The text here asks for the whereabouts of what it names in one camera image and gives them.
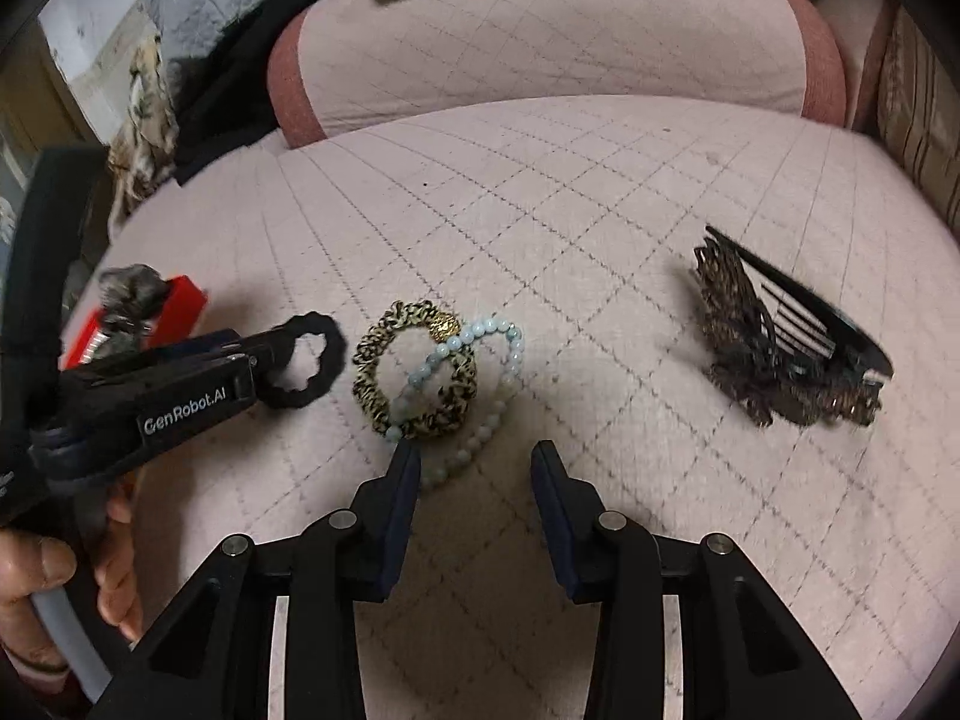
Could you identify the grey velvet scrunchie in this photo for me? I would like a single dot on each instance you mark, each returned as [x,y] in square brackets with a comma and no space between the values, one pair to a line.
[132,298]

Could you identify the pink bolster pillow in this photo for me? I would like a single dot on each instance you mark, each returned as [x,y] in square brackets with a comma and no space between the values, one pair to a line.
[347,64]

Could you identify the black cloth pile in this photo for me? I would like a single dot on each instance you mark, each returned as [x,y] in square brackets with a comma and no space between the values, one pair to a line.
[225,104]

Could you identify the person left hand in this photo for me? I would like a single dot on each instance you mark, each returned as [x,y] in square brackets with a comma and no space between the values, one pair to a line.
[34,564]

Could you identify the floral beige cloth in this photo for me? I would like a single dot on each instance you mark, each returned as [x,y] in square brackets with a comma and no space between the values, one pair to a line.
[141,156]

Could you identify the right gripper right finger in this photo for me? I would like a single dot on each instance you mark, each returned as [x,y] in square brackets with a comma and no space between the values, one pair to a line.
[744,654]

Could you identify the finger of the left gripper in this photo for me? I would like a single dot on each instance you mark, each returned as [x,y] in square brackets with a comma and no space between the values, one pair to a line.
[255,348]

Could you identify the black decorative hair comb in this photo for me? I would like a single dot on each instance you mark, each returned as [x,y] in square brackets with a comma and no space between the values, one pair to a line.
[779,349]

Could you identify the red tray box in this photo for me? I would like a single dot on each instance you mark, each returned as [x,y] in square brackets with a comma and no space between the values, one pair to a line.
[177,320]

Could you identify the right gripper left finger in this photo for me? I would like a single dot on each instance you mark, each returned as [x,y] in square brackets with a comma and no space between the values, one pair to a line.
[208,653]

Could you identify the striped brown cushion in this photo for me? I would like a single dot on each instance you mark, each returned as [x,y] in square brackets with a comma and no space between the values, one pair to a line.
[917,116]

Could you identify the pink quilted bed cover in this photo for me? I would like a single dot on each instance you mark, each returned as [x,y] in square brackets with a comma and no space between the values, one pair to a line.
[577,219]

